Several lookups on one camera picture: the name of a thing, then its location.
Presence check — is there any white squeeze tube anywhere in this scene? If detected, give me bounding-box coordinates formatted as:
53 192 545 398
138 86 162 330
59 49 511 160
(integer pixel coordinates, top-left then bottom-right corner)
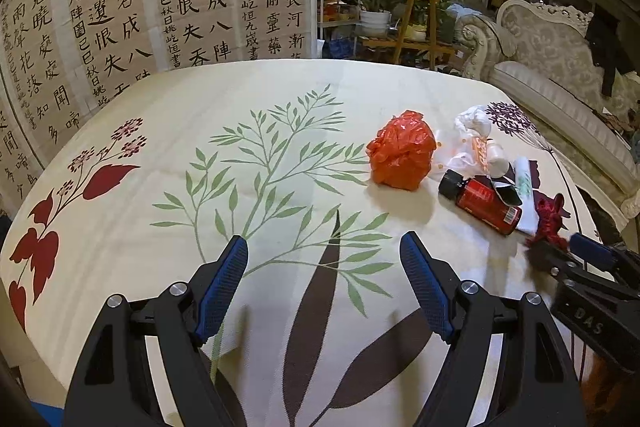
512 157 543 235

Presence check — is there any cream floral tablecloth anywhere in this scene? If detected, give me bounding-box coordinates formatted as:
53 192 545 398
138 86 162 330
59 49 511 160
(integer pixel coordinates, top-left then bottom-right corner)
0 59 626 427

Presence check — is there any wooden plant stand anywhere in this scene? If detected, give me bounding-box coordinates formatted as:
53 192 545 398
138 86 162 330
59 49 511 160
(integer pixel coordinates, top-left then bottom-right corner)
360 0 458 70

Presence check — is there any teal grey wrapper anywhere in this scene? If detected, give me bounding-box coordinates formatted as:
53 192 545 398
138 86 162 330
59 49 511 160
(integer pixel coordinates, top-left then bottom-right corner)
492 174 523 208

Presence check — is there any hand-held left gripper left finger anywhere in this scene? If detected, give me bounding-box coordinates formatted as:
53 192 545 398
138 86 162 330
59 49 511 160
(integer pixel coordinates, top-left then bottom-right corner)
64 234 249 427

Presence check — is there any small white plastic bottle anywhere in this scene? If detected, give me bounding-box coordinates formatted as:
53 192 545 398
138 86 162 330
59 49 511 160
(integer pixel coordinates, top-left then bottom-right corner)
485 142 511 180

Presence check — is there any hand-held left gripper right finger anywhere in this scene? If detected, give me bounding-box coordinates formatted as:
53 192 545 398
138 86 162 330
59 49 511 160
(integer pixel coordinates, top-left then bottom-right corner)
399 231 586 427

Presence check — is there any clear packet orange print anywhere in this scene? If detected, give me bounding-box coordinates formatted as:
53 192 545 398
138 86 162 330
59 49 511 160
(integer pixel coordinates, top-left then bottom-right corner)
435 132 493 172

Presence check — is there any orange-red plastic bag ball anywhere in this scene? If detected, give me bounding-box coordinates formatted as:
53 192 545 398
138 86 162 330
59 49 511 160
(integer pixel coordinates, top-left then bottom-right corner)
366 109 437 192

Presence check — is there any white tissue wad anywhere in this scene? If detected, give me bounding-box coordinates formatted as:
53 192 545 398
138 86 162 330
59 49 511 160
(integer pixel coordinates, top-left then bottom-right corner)
454 104 493 138

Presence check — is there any black jacket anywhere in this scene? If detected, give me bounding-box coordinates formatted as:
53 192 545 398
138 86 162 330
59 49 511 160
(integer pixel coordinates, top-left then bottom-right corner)
584 4 636 98

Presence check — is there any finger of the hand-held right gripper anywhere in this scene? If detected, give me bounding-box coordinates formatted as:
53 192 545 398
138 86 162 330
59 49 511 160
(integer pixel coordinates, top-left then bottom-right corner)
570 232 640 288
527 241 640 308

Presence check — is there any white wire rack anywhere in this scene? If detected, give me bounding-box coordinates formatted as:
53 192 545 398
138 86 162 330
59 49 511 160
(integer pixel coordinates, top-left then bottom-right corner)
317 0 366 58

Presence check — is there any dark red cloth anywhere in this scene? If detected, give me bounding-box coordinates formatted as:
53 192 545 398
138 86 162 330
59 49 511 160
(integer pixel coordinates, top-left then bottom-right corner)
525 193 573 258

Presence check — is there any cream ornate sofa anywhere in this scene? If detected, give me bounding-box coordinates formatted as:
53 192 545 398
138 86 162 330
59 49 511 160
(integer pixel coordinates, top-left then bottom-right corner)
457 0 640 228

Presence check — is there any red bottle black cap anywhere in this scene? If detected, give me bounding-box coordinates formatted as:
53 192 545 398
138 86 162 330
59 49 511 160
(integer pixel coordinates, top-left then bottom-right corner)
438 169 523 237

